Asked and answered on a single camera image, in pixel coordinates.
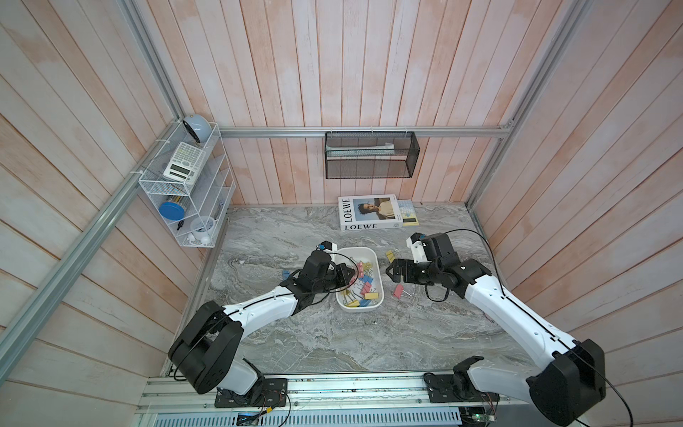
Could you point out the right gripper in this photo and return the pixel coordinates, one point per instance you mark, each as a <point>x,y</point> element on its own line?
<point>408,265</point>

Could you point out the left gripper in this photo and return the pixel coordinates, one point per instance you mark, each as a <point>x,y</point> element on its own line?
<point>341,269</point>

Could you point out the pink binder clip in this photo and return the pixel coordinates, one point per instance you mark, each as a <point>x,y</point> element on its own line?
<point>400,292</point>

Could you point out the white storage box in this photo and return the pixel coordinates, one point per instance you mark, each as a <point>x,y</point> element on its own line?
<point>366,291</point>

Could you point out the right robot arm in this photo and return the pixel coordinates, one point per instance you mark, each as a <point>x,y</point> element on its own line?
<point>572,375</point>

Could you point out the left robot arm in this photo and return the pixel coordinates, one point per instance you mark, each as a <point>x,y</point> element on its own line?
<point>204,352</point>

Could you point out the small yellow book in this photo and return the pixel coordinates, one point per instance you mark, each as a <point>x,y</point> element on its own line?
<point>408,213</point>

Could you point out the white Loewe book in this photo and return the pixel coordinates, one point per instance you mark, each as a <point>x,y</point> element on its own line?
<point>361,213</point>

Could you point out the papers in mesh basket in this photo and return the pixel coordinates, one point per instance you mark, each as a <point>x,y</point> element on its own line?
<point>387,149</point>

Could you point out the blue lid container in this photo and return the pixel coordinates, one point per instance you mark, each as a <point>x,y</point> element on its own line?
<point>173,208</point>

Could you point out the white calculator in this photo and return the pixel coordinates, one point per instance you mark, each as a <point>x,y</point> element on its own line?
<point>185,164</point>

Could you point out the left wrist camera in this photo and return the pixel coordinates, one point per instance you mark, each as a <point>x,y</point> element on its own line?
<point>327,246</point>

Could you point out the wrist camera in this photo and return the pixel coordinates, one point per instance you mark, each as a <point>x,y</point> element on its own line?
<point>327,246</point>
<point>416,246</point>

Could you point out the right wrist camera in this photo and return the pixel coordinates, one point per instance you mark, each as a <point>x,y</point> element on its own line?
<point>416,246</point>

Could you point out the black mesh wall basket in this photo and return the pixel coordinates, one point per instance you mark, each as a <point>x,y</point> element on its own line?
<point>399,166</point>

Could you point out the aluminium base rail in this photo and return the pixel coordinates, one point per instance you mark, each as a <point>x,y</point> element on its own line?
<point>353,399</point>

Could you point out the white wire shelf rack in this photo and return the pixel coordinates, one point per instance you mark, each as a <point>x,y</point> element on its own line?
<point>210,195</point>

